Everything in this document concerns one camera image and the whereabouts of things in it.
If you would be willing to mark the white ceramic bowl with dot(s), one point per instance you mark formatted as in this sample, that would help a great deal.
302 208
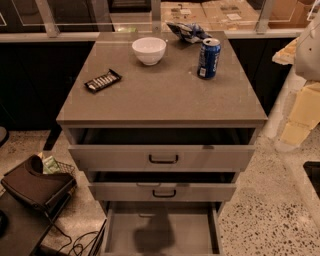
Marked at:
149 50

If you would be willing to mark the wire basket with green packet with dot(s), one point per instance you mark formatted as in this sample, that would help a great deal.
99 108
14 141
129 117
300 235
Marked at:
53 166

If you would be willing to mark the grey drawer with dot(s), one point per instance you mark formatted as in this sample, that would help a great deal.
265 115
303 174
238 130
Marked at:
163 186
161 229
163 149

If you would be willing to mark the blue white chip bag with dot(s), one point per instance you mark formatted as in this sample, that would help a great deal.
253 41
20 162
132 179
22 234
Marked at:
191 33

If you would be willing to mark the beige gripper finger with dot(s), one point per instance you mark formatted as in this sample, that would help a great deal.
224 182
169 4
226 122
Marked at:
300 114

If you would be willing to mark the grey drawer cabinet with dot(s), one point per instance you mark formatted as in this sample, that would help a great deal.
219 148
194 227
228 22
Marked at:
166 95

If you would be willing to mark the blue soda can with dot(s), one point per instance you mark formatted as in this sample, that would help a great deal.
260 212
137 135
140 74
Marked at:
208 58

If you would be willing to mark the grey middle drawer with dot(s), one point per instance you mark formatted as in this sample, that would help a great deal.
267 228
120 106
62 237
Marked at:
163 186

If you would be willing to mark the grey bottom drawer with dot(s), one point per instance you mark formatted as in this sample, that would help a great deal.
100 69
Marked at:
161 229

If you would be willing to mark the glass railing with metal posts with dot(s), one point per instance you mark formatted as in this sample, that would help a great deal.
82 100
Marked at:
83 20

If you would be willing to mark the black snack bar packet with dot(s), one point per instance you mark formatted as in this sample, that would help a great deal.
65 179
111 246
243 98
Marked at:
103 81

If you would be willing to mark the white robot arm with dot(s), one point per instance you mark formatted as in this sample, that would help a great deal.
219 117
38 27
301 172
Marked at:
304 53

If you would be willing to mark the black object right edge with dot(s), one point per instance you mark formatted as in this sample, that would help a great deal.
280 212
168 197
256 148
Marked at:
312 169

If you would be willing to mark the grey top drawer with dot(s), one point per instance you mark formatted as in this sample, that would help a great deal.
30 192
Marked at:
163 149

